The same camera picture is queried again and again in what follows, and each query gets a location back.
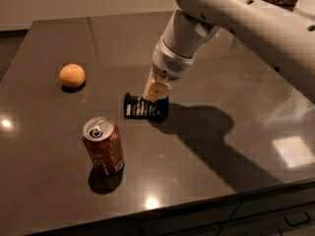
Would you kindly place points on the orange fruit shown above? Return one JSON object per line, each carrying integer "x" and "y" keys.
{"x": 72, "y": 76}

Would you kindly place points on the black rxbar chocolate wrapper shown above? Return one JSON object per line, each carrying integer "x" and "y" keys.
{"x": 135, "y": 107}

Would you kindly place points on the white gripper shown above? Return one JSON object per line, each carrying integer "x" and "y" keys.
{"x": 167, "y": 64}

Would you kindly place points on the red coke can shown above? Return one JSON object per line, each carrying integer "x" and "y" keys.
{"x": 102, "y": 141}

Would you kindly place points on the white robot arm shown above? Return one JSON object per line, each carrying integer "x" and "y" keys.
{"x": 284, "y": 40}

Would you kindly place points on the dark cabinet drawer handle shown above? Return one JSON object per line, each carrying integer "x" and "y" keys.
{"x": 297, "y": 219}

